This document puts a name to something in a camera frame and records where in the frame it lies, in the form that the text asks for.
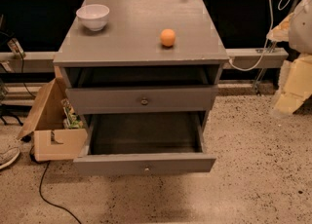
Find grey drawer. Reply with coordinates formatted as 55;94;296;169
65;86;217;115
74;112;215;175

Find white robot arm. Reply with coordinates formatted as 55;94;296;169
267;0;312;115

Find grey top drawer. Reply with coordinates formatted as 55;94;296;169
65;86;217;115

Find grey wooden drawer cabinet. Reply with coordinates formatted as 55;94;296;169
53;0;230;122

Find metal stand pole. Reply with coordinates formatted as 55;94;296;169
252;0;312;96

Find orange fruit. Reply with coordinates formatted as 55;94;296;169
160;29;176;48

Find white ceramic bowl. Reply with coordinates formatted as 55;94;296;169
76;4;110;31

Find green packet in box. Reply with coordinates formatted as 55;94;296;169
61;98;83;130

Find open cardboard box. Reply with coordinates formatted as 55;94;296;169
18;66;87;162

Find white sneaker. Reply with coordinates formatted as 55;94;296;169
0;147;20;169

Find white hanging cable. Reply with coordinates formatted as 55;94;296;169
228;0;294;72

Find black floor cable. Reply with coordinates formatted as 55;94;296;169
28;146;83;224

